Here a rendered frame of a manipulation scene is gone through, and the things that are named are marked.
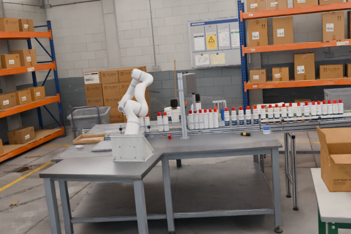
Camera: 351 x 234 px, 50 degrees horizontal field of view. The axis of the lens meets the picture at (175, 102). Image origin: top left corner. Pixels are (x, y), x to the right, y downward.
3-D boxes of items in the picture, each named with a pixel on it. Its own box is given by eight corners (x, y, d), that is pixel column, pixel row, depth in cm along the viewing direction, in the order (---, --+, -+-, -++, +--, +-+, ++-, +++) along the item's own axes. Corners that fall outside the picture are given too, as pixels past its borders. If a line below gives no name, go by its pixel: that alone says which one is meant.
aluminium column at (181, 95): (187, 137, 387) (182, 72, 377) (187, 138, 382) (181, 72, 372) (183, 137, 387) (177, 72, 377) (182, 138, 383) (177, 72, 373)
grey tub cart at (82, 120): (81, 152, 680) (75, 100, 665) (116, 149, 683) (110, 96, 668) (71, 167, 593) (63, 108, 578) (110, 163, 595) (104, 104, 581)
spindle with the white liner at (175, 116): (179, 123, 431) (177, 97, 426) (179, 125, 422) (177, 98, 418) (172, 124, 432) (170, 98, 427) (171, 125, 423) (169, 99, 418)
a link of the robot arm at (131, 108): (141, 125, 339) (145, 102, 351) (123, 118, 333) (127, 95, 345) (136, 129, 348) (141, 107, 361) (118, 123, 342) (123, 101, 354)
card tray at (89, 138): (106, 136, 419) (106, 132, 419) (100, 142, 394) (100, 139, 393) (80, 138, 422) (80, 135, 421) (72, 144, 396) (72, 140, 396)
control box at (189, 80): (196, 91, 387) (195, 72, 384) (186, 93, 374) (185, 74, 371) (188, 91, 393) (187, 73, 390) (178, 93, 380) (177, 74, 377)
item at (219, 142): (257, 115, 476) (257, 113, 475) (282, 147, 328) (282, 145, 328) (96, 126, 493) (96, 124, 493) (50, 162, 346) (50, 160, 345)
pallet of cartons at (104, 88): (154, 129, 819) (148, 65, 798) (145, 139, 738) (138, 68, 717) (103, 131, 840) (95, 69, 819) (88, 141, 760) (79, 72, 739)
